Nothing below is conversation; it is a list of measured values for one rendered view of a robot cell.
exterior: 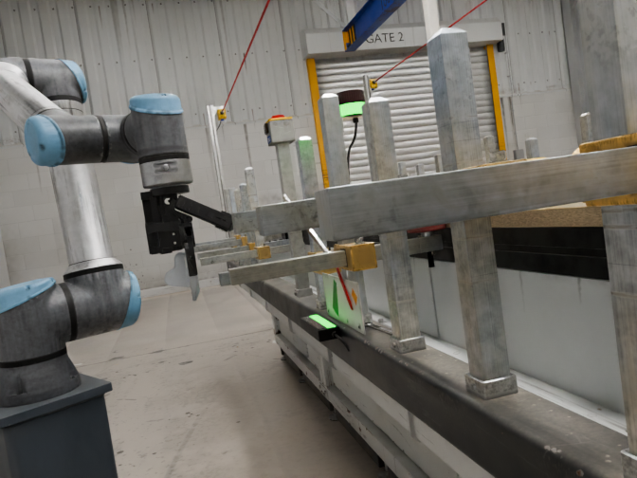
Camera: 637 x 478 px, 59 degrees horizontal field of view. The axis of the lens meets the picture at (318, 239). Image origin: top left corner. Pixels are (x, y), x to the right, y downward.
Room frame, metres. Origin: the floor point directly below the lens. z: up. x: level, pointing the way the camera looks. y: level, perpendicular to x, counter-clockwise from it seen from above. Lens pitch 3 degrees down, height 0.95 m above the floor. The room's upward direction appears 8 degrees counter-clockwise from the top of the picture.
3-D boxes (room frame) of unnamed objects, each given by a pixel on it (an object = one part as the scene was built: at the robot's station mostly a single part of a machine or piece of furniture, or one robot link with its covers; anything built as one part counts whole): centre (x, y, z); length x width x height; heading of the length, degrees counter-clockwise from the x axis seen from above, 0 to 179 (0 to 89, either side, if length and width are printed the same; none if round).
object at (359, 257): (1.13, -0.07, 0.85); 0.14 x 0.06 x 0.05; 14
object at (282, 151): (1.65, 0.07, 0.93); 0.05 x 0.05 x 0.45; 14
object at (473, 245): (0.67, -0.18, 0.90); 0.04 x 0.04 x 0.48; 14
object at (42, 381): (1.36, 0.73, 0.65); 0.19 x 0.19 x 0.10
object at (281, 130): (1.65, 0.07, 1.18); 0.07 x 0.07 x 0.08; 14
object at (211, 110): (3.64, 0.53, 1.20); 0.15 x 0.12 x 1.00; 14
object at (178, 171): (1.03, 0.26, 1.05); 0.10 x 0.09 x 0.05; 14
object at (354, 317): (1.18, -0.03, 0.75); 0.26 x 0.01 x 0.10; 14
